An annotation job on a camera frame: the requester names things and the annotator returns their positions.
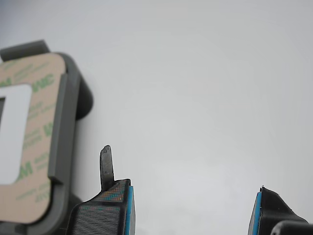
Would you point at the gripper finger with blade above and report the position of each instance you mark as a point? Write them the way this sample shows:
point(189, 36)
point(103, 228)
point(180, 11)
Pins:
point(97, 215)

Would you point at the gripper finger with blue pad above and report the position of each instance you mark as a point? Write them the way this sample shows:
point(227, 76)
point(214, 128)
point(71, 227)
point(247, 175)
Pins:
point(269, 213)

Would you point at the tan 3M liner film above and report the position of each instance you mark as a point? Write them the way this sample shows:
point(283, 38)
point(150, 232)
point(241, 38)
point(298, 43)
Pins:
point(49, 117)

